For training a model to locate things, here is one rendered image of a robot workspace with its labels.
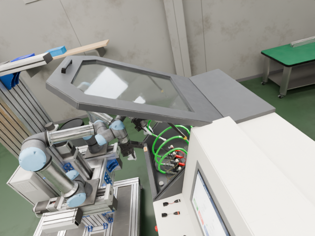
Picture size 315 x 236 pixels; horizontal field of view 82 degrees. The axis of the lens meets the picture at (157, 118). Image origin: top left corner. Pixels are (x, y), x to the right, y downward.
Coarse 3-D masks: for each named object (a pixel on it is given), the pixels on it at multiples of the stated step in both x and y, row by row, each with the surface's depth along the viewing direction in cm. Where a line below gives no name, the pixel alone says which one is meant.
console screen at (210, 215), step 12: (204, 180) 85; (192, 192) 105; (204, 192) 86; (192, 204) 107; (204, 204) 88; (216, 204) 75; (204, 216) 89; (216, 216) 76; (204, 228) 91; (216, 228) 77; (228, 228) 67
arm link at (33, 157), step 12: (24, 144) 98; (36, 144) 98; (24, 156) 91; (36, 156) 93; (48, 156) 101; (24, 168) 92; (36, 168) 95; (48, 168) 101; (48, 180) 106; (60, 180) 108; (72, 192) 115; (84, 192) 123; (72, 204) 117
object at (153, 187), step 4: (144, 144) 184; (148, 148) 189; (144, 152) 175; (148, 152) 174; (148, 156) 170; (148, 160) 166; (148, 164) 162; (148, 168) 159; (152, 168) 167; (148, 172) 155; (152, 172) 154; (152, 176) 151; (152, 180) 148; (152, 184) 145; (156, 184) 155; (152, 188) 142; (156, 188) 141; (152, 192) 139; (156, 192) 138; (152, 196) 137
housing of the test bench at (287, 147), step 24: (216, 72) 154; (216, 96) 125; (240, 96) 118; (240, 120) 102; (264, 120) 101; (264, 144) 88; (288, 144) 85; (312, 144) 82; (288, 168) 76; (312, 168) 73; (312, 192) 66
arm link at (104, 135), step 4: (100, 128) 118; (104, 128) 117; (100, 132) 115; (104, 132) 113; (108, 132) 113; (112, 132) 113; (96, 136) 112; (100, 136) 111; (104, 136) 112; (108, 136) 112; (112, 136) 113; (100, 140) 111; (104, 140) 112; (108, 140) 113; (100, 144) 112
